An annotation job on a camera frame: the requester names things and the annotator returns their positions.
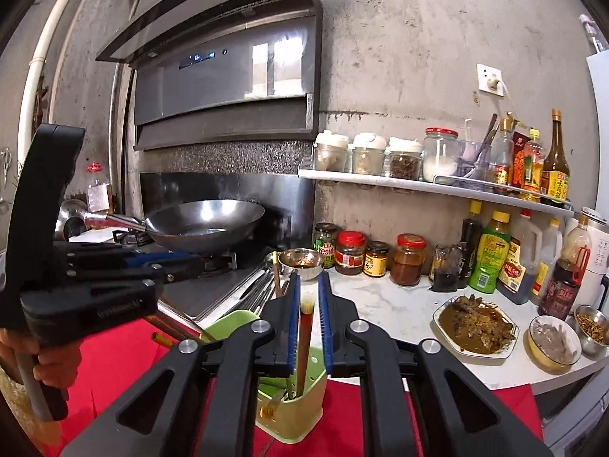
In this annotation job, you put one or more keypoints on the metal cooking utensils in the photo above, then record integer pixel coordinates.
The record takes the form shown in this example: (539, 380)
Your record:
(259, 288)

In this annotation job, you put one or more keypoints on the green plastic bottle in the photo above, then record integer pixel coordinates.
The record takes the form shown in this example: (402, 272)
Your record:
(489, 257)

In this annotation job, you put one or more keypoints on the yellow bowl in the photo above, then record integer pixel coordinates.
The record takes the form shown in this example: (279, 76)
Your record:
(554, 342)

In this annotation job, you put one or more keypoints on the clear utensil cup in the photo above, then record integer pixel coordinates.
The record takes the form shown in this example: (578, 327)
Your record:
(476, 157)

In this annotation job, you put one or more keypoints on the plate of brown food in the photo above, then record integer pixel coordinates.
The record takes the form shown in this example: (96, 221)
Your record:
(476, 328)

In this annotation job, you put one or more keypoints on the white wall socket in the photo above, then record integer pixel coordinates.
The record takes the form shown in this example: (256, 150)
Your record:
(490, 78)

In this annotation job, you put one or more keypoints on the black gas stove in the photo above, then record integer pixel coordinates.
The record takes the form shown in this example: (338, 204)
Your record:
(209, 290)

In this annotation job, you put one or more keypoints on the red carton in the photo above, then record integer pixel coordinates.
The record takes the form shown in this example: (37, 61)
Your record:
(519, 162)

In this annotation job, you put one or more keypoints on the clear bottle gold cap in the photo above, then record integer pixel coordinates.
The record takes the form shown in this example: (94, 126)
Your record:
(502, 157)

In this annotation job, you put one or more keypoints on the red-lid jar orange paste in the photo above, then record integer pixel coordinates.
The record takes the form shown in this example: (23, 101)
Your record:
(407, 262)

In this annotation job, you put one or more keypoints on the white refrigerator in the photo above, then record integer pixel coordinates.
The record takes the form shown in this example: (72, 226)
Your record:
(600, 128)

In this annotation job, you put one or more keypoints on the steel wok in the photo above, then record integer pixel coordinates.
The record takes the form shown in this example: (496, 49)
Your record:
(204, 223)

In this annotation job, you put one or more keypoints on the dark sauce bottle red label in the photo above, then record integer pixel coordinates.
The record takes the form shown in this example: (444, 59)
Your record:
(566, 285)

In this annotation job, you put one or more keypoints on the small jar yellow label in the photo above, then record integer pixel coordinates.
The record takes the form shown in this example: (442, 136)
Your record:
(377, 262)

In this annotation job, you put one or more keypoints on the white wall shelf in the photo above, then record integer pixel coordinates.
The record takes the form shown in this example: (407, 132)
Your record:
(428, 186)

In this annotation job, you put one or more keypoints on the red-lid glass jar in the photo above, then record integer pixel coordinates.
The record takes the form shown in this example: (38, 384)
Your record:
(440, 157)

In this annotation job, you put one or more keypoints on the red-lid sauce jar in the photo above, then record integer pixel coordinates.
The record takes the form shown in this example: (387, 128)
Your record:
(349, 254)

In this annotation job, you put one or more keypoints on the white kitchen appliance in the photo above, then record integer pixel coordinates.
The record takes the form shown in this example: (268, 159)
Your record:
(597, 257)

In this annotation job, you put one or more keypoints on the white-lid spice jar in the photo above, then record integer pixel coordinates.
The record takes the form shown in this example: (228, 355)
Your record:
(368, 154)
(330, 152)
(404, 159)

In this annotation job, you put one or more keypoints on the green-label jar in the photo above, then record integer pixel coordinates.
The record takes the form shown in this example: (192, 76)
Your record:
(325, 247)

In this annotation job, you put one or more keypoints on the white plastic jug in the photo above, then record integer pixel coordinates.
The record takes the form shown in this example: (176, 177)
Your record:
(547, 262)

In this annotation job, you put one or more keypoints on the small glass cruet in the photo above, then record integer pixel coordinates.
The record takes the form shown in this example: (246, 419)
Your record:
(446, 269)

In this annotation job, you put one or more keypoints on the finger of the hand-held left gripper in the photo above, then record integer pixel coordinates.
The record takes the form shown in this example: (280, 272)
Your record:
(157, 261)
(109, 280)

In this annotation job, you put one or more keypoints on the person's left hand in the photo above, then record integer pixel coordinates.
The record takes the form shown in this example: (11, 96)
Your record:
(62, 366)

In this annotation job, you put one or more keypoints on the steel range hood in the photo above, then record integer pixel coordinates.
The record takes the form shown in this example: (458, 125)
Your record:
(219, 57)

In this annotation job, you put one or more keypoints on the dark bottle yellow label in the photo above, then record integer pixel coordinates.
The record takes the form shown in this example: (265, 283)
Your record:
(555, 171)

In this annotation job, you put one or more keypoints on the dark soy sauce bottle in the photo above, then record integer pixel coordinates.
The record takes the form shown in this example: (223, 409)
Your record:
(471, 238)

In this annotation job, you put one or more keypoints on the oil bottle red cap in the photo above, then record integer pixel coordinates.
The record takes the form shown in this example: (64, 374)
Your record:
(99, 195)

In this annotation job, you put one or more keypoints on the white wall pipe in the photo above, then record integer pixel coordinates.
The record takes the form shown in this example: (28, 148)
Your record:
(47, 43)

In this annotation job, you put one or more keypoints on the yellow oil bottle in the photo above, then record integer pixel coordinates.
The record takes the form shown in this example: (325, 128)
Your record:
(534, 166)

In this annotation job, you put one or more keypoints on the red table cloth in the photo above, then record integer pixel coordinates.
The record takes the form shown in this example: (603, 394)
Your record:
(119, 366)

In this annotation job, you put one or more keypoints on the small steel sauce bowl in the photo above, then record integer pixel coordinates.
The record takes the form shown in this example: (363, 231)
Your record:
(300, 264)

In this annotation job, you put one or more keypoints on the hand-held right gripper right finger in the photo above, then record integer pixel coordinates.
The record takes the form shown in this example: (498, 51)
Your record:
(324, 314)

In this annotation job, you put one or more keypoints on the steel ladle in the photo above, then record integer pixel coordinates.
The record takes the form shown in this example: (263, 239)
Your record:
(71, 221)

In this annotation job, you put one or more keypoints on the green plastic chopstick holder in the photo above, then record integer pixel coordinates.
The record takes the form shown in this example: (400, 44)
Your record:
(285, 426)

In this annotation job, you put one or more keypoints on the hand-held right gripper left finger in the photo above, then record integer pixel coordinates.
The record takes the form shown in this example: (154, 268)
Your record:
(295, 314)

